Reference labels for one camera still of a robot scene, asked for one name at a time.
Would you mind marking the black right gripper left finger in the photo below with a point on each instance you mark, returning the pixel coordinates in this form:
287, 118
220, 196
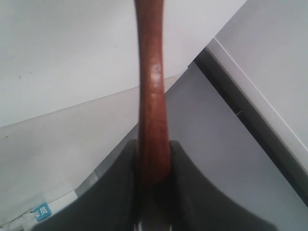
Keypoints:
107, 206

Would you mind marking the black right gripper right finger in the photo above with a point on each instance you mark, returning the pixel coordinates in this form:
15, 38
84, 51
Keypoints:
200, 206

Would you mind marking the brown wooden spoon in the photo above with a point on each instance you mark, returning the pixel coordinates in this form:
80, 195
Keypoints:
154, 157

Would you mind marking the blue label sticker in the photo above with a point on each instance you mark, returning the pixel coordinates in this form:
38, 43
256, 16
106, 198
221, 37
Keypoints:
42, 212

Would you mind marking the white cabinet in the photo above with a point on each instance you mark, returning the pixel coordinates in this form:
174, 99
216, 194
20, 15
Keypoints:
256, 53

